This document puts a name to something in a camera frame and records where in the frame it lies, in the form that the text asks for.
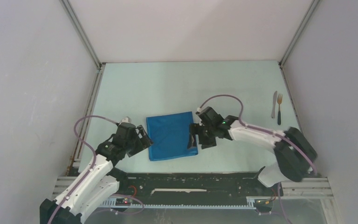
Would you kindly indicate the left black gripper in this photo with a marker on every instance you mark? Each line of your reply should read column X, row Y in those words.
column 145, row 141

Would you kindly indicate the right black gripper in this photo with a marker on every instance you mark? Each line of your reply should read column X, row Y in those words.
column 194, row 129

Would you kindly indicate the blue cloth napkin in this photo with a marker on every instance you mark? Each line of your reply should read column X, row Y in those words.
column 170, row 136

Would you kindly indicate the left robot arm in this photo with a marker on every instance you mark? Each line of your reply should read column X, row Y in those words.
column 99, row 180

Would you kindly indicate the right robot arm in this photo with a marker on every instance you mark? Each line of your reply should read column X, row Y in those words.
column 294, row 154

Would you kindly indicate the silver knife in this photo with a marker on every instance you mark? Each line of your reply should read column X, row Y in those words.
column 274, row 104

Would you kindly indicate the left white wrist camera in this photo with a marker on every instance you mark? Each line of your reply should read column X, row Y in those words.
column 126, row 120

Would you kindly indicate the white cable duct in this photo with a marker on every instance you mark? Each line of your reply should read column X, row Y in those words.
column 115, row 203

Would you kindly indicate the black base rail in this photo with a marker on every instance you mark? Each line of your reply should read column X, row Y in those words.
column 197, row 188

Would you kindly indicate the left aluminium frame post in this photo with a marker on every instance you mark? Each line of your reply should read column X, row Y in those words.
column 74, row 161

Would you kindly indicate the aluminium frame post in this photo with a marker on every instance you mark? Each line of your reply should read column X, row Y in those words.
column 301, row 28
column 74, row 161

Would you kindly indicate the gold fork dark handle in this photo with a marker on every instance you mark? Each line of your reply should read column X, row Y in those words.
column 279, row 101

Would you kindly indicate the right aluminium frame post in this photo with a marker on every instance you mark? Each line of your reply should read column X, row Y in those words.
column 301, row 28

